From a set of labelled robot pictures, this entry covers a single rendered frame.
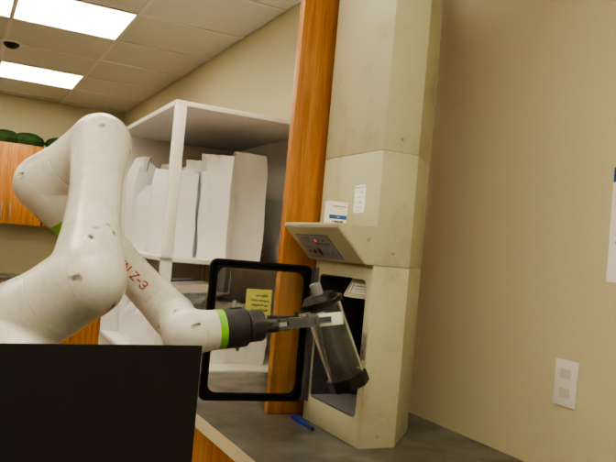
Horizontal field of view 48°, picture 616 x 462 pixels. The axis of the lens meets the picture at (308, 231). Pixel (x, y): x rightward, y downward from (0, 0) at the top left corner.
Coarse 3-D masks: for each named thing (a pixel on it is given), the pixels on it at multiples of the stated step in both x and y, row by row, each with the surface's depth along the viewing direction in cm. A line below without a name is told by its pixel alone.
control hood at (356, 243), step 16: (288, 224) 199; (304, 224) 190; (320, 224) 182; (336, 224) 174; (352, 224) 175; (336, 240) 180; (352, 240) 175; (368, 240) 177; (352, 256) 179; (368, 256) 177
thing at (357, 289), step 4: (352, 280) 193; (356, 280) 191; (360, 280) 190; (364, 280) 189; (352, 284) 192; (356, 284) 190; (360, 284) 189; (364, 284) 189; (348, 288) 193; (352, 288) 191; (356, 288) 190; (360, 288) 189; (364, 288) 188; (348, 292) 191; (352, 292) 190; (356, 292) 189; (360, 292) 188; (364, 292) 187; (348, 296) 190; (352, 296) 189; (356, 296) 188; (360, 296) 187; (364, 296) 187
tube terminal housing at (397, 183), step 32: (352, 160) 193; (384, 160) 179; (416, 160) 184; (352, 192) 191; (384, 192) 179; (416, 192) 185; (384, 224) 179; (416, 224) 189; (384, 256) 179; (416, 256) 193; (384, 288) 180; (416, 288) 197; (384, 320) 180; (384, 352) 180; (384, 384) 180; (320, 416) 196; (384, 416) 180
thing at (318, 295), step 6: (318, 282) 169; (312, 288) 169; (318, 288) 169; (318, 294) 169; (324, 294) 167; (330, 294) 168; (336, 294) 169; (306, 300) 168; (312, 300) 167; (318, 300) 166; (324, 300) 166; (306, 306) 168
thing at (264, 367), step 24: (216, 288) 195; (240, 288) 197; (264, 288) 200; (288, 288) 202; (264, 312) 200; (288, 312) 202; (288, 336) 202; (216, 360) 195; (240, 360) 197; (264, 360) 200; (288, 360) 202; (216, 384) 195; (240, 384) 197; (264, 384) 200; (288, 384) 202
